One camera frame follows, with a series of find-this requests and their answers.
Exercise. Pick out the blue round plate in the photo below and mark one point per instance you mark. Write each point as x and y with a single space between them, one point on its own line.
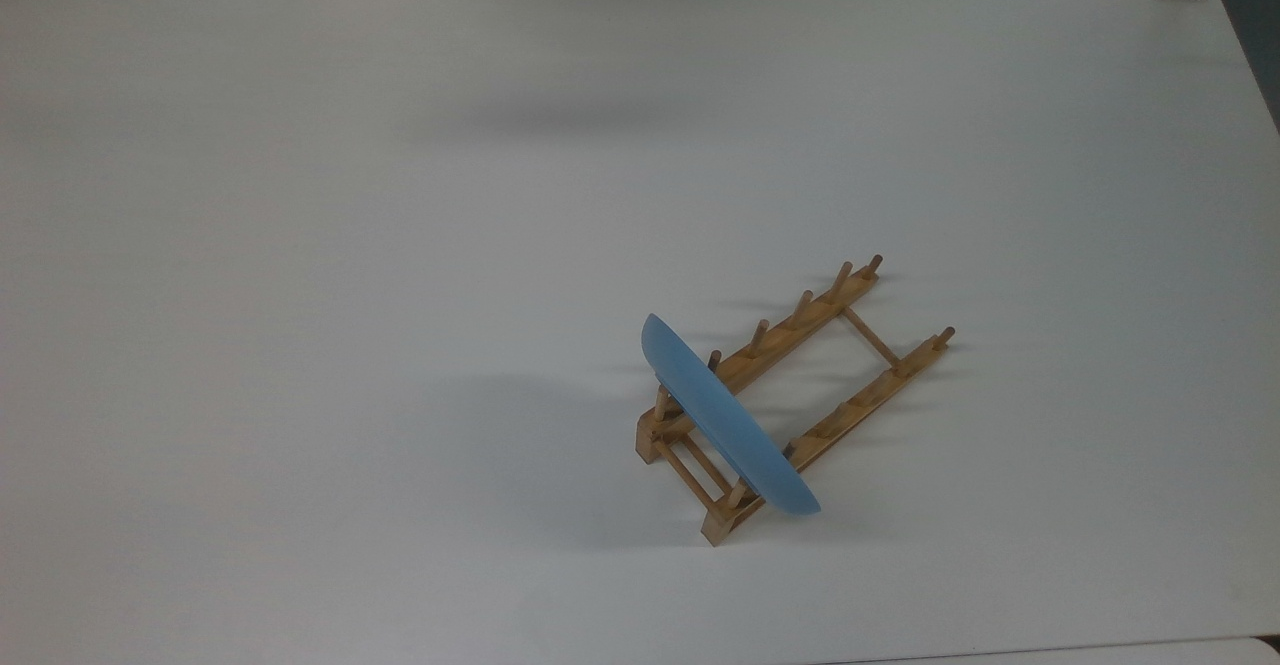
720 415

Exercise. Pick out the wooden plate rack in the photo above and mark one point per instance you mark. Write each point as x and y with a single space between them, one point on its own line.
790 330

